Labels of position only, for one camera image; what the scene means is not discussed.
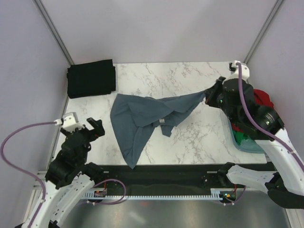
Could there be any green t-shirt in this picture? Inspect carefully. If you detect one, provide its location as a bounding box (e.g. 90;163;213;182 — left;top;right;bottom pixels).
233;131;250;146

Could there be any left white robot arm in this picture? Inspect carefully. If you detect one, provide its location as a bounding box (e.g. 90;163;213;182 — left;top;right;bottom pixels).
20;113;105;228

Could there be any left aluminium frame post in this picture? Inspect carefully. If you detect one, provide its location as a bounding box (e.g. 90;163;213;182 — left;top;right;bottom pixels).
33;0;74;65

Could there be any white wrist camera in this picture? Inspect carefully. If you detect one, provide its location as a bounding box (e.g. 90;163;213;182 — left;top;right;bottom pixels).
228;60;250;81
54;112;84;132

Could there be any white slotted cable duct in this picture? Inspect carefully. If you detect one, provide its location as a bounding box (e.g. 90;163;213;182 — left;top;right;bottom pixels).
81;189;237;200

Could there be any aluminium front frame profile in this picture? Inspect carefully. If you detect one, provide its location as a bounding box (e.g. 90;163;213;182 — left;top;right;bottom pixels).
33;170;56;199

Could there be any red t-shirt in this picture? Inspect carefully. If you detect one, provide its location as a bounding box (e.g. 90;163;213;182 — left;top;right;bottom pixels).
254;89;274;109

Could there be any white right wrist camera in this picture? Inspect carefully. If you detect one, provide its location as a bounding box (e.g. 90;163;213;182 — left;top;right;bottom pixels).
228;60;250;81

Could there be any aluminium frame post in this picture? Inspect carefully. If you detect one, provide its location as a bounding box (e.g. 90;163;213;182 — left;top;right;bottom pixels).
244;0;285;64
33;0;74;65

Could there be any folded black t-shirt stack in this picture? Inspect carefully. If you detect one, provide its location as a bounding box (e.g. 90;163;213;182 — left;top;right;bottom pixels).
66;59;116;99

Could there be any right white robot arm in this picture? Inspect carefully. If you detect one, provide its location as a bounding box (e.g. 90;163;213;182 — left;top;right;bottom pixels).
205;77;304;209

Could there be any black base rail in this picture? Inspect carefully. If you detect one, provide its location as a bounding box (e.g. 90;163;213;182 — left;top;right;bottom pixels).
76;163;276;197

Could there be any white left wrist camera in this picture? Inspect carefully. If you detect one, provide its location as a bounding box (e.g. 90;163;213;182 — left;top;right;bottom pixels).
54;112;84;132

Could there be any right aluminium frame post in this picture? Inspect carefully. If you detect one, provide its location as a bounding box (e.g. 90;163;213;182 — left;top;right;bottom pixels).
244;0;285;64

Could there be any blue-grey t-shirt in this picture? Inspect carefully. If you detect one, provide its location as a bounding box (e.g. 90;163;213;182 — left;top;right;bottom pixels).
110;91;206;169

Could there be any teal plastic basket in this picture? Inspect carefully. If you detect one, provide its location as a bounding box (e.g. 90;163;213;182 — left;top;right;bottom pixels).
229;121;265;154

